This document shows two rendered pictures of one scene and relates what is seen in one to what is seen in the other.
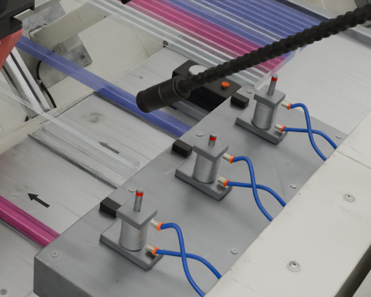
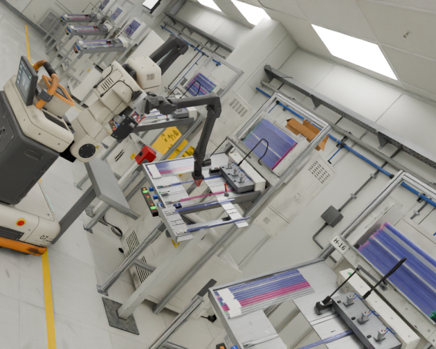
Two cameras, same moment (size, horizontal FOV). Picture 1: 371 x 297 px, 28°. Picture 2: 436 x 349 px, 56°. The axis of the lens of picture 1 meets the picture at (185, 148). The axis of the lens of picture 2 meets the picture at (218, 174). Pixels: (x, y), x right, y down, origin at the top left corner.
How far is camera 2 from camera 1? 2.63 m
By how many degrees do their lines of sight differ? 43
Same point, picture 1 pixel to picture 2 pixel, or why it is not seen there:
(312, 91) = (216, 164)
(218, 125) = (225, 170)
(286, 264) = (252, 173)
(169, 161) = (230, 175)
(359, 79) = (217, 159)
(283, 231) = (248, 172)
